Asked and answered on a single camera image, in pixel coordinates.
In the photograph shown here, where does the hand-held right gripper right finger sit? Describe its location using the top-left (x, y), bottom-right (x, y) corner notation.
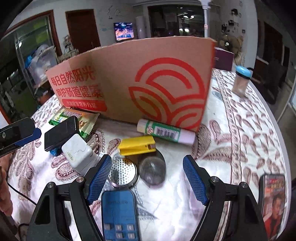
top-left (183, 155), bottom-right (265, 241)

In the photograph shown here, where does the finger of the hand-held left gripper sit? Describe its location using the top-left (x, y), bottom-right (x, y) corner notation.
top-left (0, 117), bottom-right (42, 158)

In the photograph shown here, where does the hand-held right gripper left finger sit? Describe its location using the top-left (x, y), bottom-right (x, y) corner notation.
top-left (25, 154), bottom-right (113, 241)

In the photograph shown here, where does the round metal strainer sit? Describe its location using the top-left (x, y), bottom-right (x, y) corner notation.
top-left (108, 158), bottom-right (139, 188)

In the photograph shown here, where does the blue remote control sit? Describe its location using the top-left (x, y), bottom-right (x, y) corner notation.
top-left (101, 190), bottom-right (141, 241)

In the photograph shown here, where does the white charger adapter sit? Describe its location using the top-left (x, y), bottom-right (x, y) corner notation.
top-left (61, 134), bottom-right (101, 175)

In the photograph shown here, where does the white cylindrical bottle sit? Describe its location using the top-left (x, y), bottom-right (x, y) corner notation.
top-left (137, 119), bottom-right (196, 145)

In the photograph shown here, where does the printed cardboard box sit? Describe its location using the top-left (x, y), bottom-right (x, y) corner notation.
top-left (46, 37), bottom-right (218, 132)

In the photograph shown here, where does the person's left hand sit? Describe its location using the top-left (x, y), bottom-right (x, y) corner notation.
top-left (0, 160), bottom-right (13, 217)

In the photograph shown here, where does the yellow plastic box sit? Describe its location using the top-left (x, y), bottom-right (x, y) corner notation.
top-left (118, 136), bottom-right (156, 156)

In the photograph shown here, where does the green snack packet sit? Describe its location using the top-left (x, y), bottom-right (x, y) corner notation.
top-left (49, 107), bottom-right (100, 138)

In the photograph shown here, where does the paisley printed tablecloth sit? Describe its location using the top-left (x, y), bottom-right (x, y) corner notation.
top-left (10, 68), bottom-right (292, 241)

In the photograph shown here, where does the clear plastic storage bin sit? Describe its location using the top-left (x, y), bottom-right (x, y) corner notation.
top-left (25, 45), bottom-right (58, 86)

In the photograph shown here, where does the red cover book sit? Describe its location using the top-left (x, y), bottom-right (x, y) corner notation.
top-left (258, 174), bottom-right (287, 240)

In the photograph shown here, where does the jar with blue lid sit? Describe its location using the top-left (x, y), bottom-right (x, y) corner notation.
top-left (232, 65), bottom-right (252, 98)

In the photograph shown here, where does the brown wooden door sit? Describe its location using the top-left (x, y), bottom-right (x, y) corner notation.
top-left (65, 9), bottom-right (101, 55)

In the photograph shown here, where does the purple box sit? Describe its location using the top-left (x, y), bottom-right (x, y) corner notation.
top-left (213, 46), bottom-right (235, 71)

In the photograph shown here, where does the standing fan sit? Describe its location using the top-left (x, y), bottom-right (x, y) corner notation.
top-left (218, 35), bottom-right (243, 63)

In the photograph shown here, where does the television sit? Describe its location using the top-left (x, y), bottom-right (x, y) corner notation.
top-left (113, 22), bottom-right (135, 42)

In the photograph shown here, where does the dark wooden door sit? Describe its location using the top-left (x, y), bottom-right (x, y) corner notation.
top-left (257, 20), bottom-right (284, 102)

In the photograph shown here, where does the white standing air conditioner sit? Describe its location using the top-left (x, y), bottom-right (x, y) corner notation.
top-left (135, 16), bottom-right (147, 39)

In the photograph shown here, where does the black cable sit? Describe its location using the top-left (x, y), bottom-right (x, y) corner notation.
top-left (7, 181), bottom-right (37, 232)

